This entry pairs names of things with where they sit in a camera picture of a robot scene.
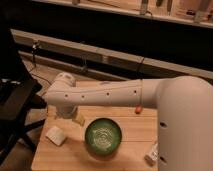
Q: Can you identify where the black floor cable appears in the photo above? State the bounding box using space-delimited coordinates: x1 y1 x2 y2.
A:
20 54 56 98

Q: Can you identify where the white sponge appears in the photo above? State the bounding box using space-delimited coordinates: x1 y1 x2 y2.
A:
46 126 67 146

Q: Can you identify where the white plastic bottle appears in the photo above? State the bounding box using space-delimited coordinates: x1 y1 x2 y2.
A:
144 143 158 166

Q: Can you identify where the black office chair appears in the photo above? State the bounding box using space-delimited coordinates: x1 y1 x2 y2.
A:
0 19 47 166

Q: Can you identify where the orange carrot toy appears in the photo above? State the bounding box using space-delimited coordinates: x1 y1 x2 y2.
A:
135 106 143 114

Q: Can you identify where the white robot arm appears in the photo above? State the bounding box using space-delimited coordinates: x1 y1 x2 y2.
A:
45 72 213 171

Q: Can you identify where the green ceramic bowl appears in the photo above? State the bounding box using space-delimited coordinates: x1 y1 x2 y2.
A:
84 118 122 156

